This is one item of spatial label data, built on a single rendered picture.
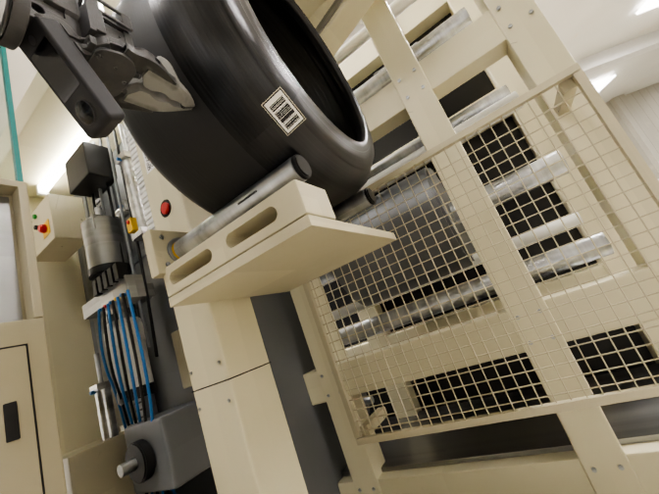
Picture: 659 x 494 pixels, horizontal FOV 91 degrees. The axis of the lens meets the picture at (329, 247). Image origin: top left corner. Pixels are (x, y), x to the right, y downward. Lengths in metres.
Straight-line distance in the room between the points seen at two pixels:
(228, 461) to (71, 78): 0.70
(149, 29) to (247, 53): 0.16
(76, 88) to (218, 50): 0.20
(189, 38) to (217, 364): 0.60
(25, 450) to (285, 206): 0.73
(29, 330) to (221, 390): 0.46
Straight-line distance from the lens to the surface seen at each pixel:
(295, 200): 0.48
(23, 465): 0.97
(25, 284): 1.07
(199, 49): 0.57
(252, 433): 0.78
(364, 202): 0.77
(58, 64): 0.48
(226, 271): 0.57
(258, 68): 0.56
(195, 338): 0.82
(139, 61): 0.50
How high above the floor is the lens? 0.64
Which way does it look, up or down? 14 degrees up
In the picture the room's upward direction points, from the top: 21 degrees counter-clockwise
